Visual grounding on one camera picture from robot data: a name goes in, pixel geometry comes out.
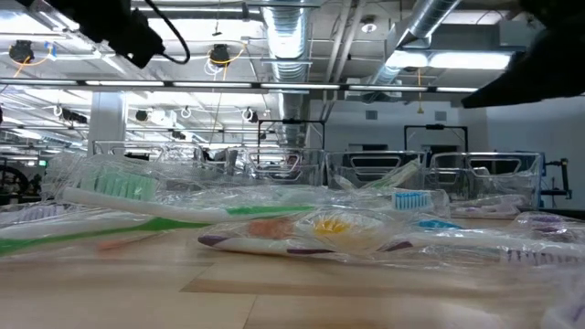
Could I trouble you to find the white building column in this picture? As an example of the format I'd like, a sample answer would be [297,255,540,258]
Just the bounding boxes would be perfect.
[88,90,128,154]

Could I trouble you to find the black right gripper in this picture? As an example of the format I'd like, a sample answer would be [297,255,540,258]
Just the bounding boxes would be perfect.
[461,25,585,110]

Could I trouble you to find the blue toothbrush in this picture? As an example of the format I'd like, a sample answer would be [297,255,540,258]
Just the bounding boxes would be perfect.
[418,218,463,230]
[392,190,434,211]

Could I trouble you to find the black stand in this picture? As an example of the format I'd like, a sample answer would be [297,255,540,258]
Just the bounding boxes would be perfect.
[542,157,573,201]

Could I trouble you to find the clear plastic bin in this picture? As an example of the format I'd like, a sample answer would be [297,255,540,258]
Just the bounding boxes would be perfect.
[326,149,430,191]
[205,145,331,186]
[93,139,209,193]
[428,151,544,218]

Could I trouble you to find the black rig frame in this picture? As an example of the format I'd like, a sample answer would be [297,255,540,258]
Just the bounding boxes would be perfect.
[403,122,469,154]
[257,118,326,154]

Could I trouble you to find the green toothbrush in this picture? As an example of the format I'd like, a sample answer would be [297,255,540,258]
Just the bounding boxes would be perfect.
[0,217,211,257]
[365,159,421,191]
[58,164,317,225]

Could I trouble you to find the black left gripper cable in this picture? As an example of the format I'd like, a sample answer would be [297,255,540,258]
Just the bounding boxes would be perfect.
[144,0,191,65]

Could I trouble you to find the wrapped orange toothbrush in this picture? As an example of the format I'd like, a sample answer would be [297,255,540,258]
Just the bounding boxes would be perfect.
[249,214,389,255]

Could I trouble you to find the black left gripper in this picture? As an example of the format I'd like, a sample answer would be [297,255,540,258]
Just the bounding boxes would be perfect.
[107,7,166,69]

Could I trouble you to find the black wheel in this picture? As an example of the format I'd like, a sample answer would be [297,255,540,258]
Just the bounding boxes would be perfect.
[0,163,32,197]

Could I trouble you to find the silver ventilation duct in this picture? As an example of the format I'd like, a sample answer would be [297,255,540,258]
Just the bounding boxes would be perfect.
[365,0,461,90]
[261,0,313,147]

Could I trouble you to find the horizontal light strip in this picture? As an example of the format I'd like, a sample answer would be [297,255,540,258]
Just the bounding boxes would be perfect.
[0,77,481,96]

